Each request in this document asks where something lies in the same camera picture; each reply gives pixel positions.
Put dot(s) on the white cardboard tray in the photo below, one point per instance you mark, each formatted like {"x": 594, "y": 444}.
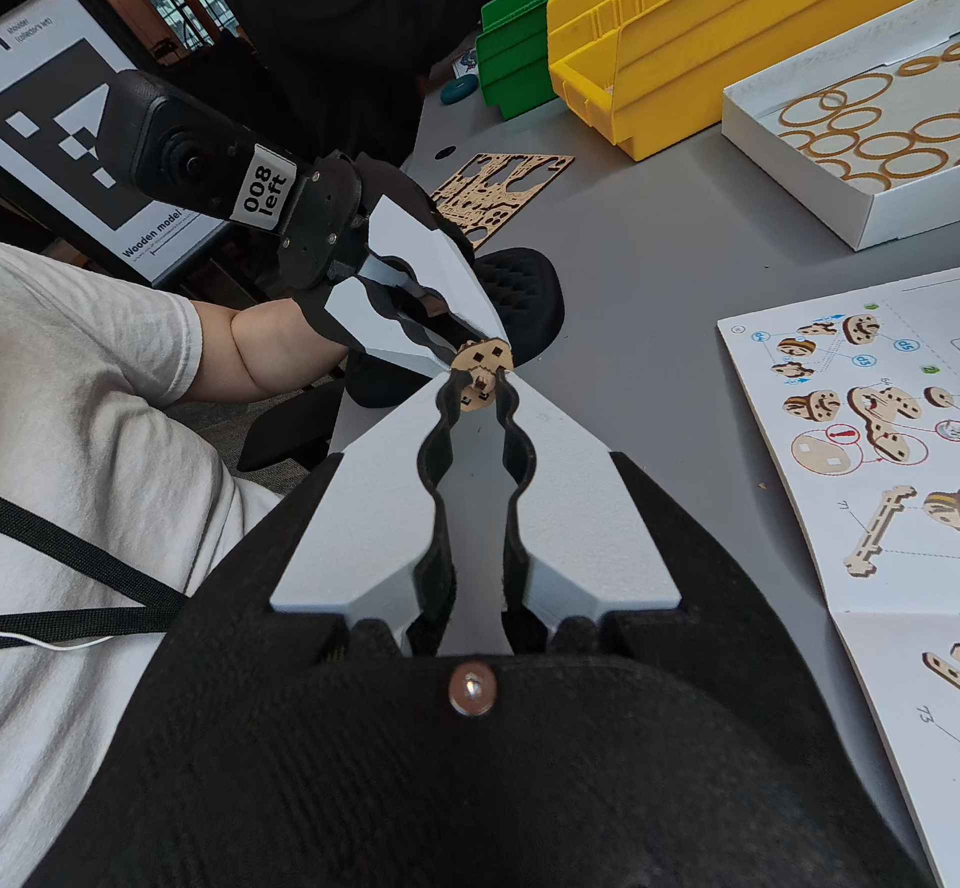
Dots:
{"x": 795, "y": 152}

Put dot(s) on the pile of tan rubber bands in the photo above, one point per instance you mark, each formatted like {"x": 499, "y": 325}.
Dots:
{"x": 847, "y": 141}

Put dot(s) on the illustrated instruction booklet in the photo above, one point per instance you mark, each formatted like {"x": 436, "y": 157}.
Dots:
{"x": 885, "y": 640}

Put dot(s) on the wooden cutout sheet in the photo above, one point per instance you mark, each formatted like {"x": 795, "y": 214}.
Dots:
{"x": 480, "y": 190}

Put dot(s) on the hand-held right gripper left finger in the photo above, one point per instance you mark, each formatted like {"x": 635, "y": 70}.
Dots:
{"x": 360, "y": 528}

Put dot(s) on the yellow plastic bin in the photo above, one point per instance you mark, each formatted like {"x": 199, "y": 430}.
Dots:
{"x": 675, "y": 55}

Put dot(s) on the octagonal wooden disc piece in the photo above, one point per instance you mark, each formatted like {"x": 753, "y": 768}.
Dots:
{"x": 484, "y": 357}

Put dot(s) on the framed marker sign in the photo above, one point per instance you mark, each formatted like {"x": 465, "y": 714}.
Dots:
{"x": 45, "y": 77}

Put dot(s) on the grey desk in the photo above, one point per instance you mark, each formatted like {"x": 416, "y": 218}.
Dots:
{"x": 637, "y": 265}

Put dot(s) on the teal oval object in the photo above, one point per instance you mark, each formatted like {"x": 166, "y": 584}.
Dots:
{"x": 459, "y": 90}

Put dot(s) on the black mesh wrist rest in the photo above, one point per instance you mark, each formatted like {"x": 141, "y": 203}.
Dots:
{"x": 525, "y": 295}

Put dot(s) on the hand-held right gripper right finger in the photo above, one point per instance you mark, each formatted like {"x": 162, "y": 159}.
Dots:
{"x": 592, "y": 528}

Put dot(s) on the black office chair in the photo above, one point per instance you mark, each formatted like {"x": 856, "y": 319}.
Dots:
{"x": 292, "y": 423}

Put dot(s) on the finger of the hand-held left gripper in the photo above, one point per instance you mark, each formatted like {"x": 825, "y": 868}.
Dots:
{"x": 435, "y": 257}
{"x": 367, "y": 318}

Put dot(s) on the person's left forearm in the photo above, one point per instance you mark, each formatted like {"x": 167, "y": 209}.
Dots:
{"x": 270, "y": 348}

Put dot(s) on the green plastic bin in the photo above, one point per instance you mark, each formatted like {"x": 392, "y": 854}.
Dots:
{"x": 514, "y": 55}

